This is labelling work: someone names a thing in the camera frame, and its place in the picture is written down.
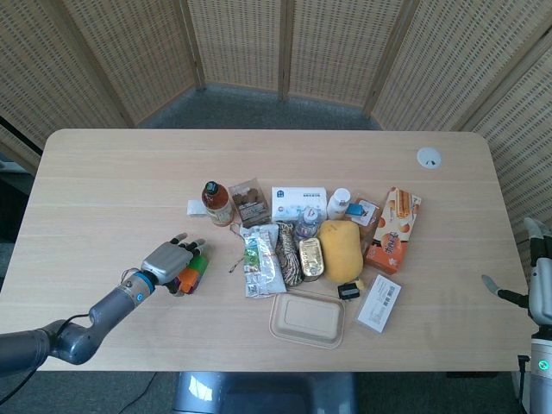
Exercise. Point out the brown flat packet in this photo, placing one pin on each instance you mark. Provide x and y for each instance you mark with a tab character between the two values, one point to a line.
371	220

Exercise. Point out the brown tea bottle black cap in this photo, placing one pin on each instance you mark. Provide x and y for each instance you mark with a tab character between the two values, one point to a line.
216	205

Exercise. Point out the patterned snack pouch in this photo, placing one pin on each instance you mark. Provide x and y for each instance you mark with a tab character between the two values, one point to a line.
289	254

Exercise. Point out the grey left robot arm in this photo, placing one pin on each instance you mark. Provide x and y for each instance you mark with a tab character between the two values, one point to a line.
77	340

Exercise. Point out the clear bag brown snacks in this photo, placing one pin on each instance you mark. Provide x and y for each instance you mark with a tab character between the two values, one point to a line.
250	202

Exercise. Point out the white pill bottle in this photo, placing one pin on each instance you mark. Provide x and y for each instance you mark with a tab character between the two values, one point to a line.
338	205

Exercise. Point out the blue clip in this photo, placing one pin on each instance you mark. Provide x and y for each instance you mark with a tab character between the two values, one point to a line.
355	209

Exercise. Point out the woven bamboo folding screen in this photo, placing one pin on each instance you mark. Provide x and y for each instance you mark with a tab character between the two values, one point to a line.
241	43

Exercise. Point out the gold tin can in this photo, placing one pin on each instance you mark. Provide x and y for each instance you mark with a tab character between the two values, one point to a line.
311	259

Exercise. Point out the small yellow object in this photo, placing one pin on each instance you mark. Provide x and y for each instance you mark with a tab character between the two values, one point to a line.
360	284

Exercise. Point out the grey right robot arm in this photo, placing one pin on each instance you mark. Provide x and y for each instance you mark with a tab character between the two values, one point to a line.
541	375

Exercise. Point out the small black device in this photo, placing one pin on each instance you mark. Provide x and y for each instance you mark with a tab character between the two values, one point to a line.
348	292

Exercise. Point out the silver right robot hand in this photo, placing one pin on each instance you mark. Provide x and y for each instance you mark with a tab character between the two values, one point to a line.
542	284

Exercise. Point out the white flat barcode box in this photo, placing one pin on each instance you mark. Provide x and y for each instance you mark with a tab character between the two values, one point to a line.
379	304

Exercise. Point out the white paper slip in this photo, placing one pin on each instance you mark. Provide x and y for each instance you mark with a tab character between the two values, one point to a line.
195	208

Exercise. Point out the colourful toy block set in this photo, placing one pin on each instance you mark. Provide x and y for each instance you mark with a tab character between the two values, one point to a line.
194	274

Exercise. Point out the small clear water bottle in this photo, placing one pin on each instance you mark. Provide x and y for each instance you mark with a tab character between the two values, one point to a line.
308	224

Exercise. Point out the white blue printed box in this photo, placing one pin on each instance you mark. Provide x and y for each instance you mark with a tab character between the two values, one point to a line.
297	200

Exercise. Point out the yellow butternut squash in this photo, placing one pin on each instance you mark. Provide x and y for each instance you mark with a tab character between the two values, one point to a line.
340	250

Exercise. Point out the silver green snack bag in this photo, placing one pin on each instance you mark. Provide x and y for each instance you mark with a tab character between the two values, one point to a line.
261	263

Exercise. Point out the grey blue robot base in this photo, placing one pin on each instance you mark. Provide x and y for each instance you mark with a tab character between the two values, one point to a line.
267	394

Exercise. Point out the orange biscuit box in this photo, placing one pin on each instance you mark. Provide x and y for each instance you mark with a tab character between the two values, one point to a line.
392	237

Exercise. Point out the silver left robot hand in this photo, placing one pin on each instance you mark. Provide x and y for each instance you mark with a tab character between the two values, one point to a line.
166	263

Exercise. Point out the beige pulp lunch box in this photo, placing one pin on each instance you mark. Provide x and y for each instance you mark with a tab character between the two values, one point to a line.
308	319

